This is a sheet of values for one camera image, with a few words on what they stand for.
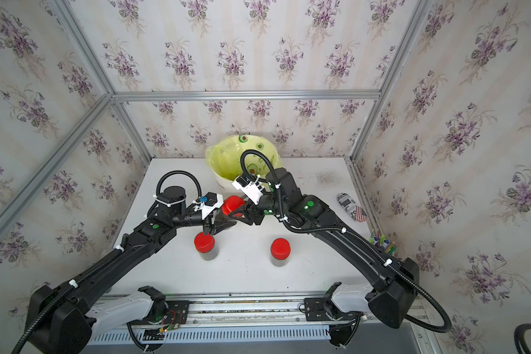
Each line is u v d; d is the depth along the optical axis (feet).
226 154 2.95
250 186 1.87
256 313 2.41
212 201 1.93
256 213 1.97
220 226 2.10
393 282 1.26
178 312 2.38
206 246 2.49
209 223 2.10
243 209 1.90
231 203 2.05
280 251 2.52
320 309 2.40
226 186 2.52
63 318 1.21
